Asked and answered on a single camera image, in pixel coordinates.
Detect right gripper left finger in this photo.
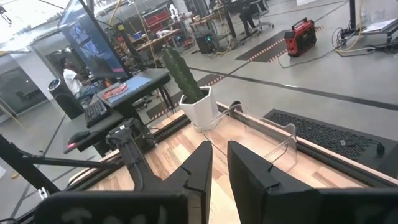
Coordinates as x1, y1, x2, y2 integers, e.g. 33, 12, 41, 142
34, 140, 214, 224

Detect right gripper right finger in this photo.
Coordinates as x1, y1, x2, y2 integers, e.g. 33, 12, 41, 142
226, 140, 398, 224

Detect clear plastic bin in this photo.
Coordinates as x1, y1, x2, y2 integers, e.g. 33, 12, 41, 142
201, 101, 299, 172

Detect white hexagonal pot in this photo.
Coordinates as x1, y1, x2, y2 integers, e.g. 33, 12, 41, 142
179, 86, 220, 131

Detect black keyboard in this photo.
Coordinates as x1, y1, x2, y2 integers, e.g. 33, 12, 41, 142
84, 99, 110, 128

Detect blue desk mat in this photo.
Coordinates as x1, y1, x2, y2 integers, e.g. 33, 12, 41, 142
105, 76, 153, 104

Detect black computer mouse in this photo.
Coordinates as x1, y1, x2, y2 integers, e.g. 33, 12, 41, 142
67, 130, 91, 146

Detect green cactus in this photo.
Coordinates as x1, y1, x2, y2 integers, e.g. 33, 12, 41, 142
161, 45, 205, 104

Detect black diagonal strut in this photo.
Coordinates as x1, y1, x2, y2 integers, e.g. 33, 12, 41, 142
0, 133, 122, 195

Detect red packet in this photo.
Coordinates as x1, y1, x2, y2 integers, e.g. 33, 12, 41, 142
102, 83, 129, 100

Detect black cylindrical speaker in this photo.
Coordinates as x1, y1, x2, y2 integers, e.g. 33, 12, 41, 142
47, 78, 85, 121

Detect black computer tower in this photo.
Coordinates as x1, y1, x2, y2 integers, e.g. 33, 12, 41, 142
194, 30, 218, 54

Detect wooden workbench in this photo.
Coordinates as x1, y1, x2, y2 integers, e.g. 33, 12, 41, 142
136, 28, 181, 52

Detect red portable generator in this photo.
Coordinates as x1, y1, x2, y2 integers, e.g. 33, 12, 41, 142
284, 17, 317, 57

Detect person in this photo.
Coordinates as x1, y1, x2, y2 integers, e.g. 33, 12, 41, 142
60, 57, 99, 100

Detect black computer monitor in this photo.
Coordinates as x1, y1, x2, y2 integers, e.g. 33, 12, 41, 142
58, 0, 131, 80

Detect red storage bins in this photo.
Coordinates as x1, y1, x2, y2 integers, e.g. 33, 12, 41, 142
144, 11, 172, 32

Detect black office chair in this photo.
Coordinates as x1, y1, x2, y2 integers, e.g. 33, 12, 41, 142
248, 0, 275, 32

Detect grey table with papers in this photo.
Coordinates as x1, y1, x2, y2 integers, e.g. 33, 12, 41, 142
338, 0, 398, 44

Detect black aluminium table frame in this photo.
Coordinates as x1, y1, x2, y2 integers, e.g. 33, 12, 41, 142
65, 101, 398, 190

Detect black cable with plug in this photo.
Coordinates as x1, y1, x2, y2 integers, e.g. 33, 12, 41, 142
326, 138, 386, 155

